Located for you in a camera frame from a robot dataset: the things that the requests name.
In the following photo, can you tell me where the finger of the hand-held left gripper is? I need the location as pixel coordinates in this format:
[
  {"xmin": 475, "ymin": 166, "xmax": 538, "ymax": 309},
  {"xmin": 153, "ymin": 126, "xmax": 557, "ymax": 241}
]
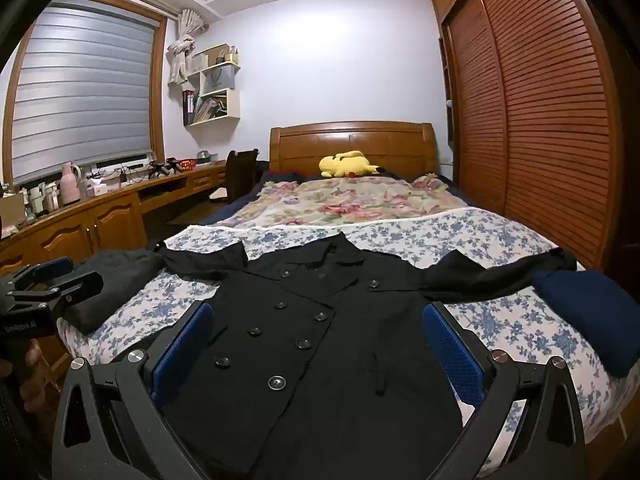
[
  {"xmin": 47, "ymin": 271, "xmax": 104, "ymax": 307},
  {"xmin": 11, "ymin": 256, "xmax": 76, "ymax": 292}
]

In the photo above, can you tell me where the cardboard box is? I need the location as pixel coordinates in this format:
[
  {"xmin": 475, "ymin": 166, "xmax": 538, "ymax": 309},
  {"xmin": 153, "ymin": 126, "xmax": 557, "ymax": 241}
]
[{"xmin": 0, "ymin": 192, "xmax": 26, "ymax": 227}]

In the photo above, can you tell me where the row of shelf books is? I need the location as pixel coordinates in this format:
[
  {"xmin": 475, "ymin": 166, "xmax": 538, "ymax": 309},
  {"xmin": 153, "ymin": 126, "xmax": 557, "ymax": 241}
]
[{"xmin": 194, "ymin": 97, "xmax": 229, "ymax": 124}]

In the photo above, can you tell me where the beige tied curtain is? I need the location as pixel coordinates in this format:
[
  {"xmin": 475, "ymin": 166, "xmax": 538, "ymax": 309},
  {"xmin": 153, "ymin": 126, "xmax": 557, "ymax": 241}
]
[{"xmin": 167, "ymin": 8, "xmax": 207, "ymax": 85}]

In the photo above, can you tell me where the navy blue folded cloth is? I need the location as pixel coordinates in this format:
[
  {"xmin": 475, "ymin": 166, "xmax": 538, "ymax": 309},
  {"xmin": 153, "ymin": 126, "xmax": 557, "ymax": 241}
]
[{"xmin": 531, "ymin": 269, "xmax": 640, "ymax": 379}]

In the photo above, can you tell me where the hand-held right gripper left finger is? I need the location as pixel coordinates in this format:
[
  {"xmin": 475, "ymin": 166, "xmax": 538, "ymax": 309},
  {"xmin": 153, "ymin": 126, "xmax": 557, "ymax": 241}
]
[{"xmin": 51, "ymin": 301, "xmax": 216, "ymax": 480}]

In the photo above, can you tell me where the black button coat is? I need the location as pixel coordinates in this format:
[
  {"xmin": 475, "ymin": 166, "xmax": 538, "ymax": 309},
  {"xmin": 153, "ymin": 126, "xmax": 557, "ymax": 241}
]
[{"xmin": 150, "ymin": 232, "xmax": 578, "ymax": 480}]

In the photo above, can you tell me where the person's left hand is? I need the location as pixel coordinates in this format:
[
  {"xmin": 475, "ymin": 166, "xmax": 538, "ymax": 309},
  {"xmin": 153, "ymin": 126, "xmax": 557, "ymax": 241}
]
[{"xmin": 19, "ymin": 339, "xmax": 55, "ymax": 412}]

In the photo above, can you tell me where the wooden louvered wardrobe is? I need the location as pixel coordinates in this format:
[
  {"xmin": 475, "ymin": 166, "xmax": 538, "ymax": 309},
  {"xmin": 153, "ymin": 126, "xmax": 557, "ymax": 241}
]
[{"xmin": 431, "ymin": 0, "xmax": 632, "ymax": 281}]

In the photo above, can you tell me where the dark grey folded cloth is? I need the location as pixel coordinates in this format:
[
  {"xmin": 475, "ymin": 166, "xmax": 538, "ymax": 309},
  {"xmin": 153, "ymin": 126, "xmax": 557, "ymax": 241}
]
[{"xmin": 60, "ymin": 249, "xmax": 166, "ymax": 337}]

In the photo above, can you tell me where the wooden bed headboard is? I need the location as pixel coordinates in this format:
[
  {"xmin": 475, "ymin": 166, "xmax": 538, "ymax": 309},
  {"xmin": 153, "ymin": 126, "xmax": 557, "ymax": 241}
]
[{"xmin": 270, "ymin": 121, "xmax": 440, "ymax": 182}]

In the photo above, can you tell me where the pink floral quilt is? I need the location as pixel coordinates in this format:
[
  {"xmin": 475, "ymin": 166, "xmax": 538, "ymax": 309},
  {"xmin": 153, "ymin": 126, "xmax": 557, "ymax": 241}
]
[{"xmin": 212, "ymin": 172, "xmax": 481, "ymax": 235}]

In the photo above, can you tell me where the black tool on desk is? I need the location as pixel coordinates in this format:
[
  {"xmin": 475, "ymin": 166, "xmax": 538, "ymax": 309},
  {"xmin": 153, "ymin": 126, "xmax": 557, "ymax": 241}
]
[{"xmin": 148, "ymin": 158, "xmax": 183, "ymax": 178}]

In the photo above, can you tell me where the white wall shelf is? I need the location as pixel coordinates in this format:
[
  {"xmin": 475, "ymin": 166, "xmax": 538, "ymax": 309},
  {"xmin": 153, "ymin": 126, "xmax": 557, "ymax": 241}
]
[{"xmin": 182, "ymin": 44, "xmax": 242, "ymax": 127}]

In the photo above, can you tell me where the grey window blind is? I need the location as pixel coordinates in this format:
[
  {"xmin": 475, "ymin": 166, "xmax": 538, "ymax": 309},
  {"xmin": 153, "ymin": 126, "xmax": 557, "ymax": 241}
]
[{"xmin": 10, "ymin": 2, "xmax": 155, "ymax": 186}]

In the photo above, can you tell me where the pink vase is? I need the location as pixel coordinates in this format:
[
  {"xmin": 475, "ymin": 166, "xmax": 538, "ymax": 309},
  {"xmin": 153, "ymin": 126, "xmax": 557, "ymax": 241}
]
[{"xmin": 60, "ymin": 162, "xmax": 82, "ymax": 206}]

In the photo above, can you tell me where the yellow plush toy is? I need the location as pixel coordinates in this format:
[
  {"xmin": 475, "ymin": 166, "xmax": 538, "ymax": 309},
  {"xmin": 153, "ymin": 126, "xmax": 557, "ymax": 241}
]
[{"xmin": 319, "ymin": 150, "xmax": 378, "ymax": 179}]

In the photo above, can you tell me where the long wooden desk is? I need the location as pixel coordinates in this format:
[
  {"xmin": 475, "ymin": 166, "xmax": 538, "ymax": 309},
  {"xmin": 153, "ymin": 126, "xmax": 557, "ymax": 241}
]
[{"xmin": 0, "ymin": 160, "xmax": 232, "ymax": 281}]

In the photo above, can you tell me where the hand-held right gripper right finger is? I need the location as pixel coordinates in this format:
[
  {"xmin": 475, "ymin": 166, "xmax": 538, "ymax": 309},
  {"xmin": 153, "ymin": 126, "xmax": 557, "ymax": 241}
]
[{"xmin": 421, "ymin": 301, "xmax": 587, "ymax": 480}]

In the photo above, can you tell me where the wooden window frame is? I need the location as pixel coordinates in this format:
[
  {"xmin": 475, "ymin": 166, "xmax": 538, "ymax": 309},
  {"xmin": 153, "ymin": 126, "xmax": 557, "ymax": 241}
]
[{"xmin": 0, "ymin": 0, "xmax": 169, "ymax": 188}]

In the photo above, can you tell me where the blue floral bedsheet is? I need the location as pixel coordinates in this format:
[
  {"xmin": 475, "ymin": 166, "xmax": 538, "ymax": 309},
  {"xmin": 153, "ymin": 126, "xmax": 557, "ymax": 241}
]
[{"xmin": 56, "ymin": 207, "xmax": 640, "ymax": 480}]

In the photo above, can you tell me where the dark chair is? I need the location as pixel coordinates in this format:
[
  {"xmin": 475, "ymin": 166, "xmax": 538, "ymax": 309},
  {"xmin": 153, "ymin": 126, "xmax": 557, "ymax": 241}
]
[{"xmin": 209, "ymin": 148, "xmax": 260, "ymax": 204}]

